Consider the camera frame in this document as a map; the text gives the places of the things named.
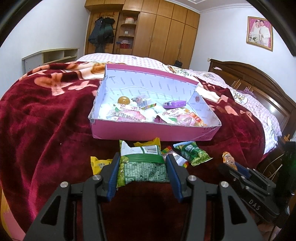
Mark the orange snack packet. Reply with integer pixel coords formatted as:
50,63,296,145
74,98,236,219
222,152,238,171

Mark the large green pea snack bag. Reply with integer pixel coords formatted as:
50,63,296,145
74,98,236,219
116,140,169,188

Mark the clear rainbow candy packet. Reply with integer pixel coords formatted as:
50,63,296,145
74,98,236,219
132,95,157,110

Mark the peach jelly pouch front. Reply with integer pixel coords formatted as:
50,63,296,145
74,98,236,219
106,103,146,122

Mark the brown braised egg packet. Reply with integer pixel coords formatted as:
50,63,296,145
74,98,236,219
117,96,130,104

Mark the small green pea snack bag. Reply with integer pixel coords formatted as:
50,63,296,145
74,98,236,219
173,141,212,166

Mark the yellow candy packet left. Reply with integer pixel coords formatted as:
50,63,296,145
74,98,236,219
90,156,112,175

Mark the yellow candy packet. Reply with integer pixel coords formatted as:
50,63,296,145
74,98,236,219
134,138,161,148
90,156,112,175

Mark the yellow candy packet top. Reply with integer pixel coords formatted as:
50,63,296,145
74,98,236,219
134,138,161,148

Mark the wooden headboard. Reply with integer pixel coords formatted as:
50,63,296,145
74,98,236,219
208,59,295,140

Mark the pink cardboard tray box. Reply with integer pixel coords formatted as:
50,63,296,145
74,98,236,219
89,64,222,141

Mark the framed wedding photo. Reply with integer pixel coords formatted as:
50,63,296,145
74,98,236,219
246,16,273,51

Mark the wooden wardrobe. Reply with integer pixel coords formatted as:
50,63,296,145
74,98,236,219
85,1,200,69

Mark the grey low shelf cabinet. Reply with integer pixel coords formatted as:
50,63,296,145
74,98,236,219
22,48,78,74

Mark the dark hanging jacket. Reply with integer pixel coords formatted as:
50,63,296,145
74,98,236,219
88,17,115,53

